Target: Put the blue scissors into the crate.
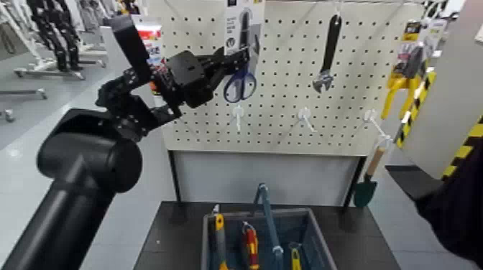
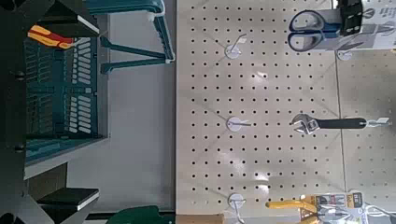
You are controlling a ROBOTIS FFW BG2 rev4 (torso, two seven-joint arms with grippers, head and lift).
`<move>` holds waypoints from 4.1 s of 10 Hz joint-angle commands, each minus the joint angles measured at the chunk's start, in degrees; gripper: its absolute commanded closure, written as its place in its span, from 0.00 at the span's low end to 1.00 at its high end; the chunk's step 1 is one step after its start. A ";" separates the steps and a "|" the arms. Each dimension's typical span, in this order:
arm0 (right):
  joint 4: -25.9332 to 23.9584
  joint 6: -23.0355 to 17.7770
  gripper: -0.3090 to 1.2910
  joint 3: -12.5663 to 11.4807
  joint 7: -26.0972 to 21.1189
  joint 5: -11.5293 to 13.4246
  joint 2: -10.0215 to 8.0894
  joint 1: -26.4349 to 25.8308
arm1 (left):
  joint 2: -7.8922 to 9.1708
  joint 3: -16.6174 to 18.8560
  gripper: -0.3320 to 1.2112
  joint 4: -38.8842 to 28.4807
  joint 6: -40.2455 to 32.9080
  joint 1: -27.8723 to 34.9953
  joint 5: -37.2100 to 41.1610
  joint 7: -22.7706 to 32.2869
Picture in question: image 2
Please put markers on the slatted plastic crate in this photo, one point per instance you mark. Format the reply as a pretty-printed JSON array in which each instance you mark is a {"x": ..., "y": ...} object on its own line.
[{"x": 62, "y": 102}]

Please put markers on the blue scissors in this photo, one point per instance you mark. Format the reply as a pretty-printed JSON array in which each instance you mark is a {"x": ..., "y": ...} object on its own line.
[{"x": 306, "y": 31}]

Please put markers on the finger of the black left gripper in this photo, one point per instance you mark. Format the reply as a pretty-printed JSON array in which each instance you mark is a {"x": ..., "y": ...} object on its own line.
[{"x": 351, "y": 17}]

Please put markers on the white pegboard hook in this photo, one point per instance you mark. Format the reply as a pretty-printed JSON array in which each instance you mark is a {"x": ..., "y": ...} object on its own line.
[
  {"x": 233, "y": 51},
  {"x": 236, "y": 123},
  {"x": 344, "y": 55},
  {"x": 236, "y": 201}
]

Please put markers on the cream perforated pegboard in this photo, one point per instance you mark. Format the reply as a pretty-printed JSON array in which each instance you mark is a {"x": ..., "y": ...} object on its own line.
[{"x": 264, "y": 124}]

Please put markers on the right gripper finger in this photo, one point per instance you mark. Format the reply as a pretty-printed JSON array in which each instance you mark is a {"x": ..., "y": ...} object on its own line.
[
  {"x": 71, "y": 21},
  {"x": 68, "y": 197}
]

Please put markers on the metal wrench hook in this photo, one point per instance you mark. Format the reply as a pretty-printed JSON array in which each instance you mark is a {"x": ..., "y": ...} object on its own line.
[{"x": 378, "y": 122}]

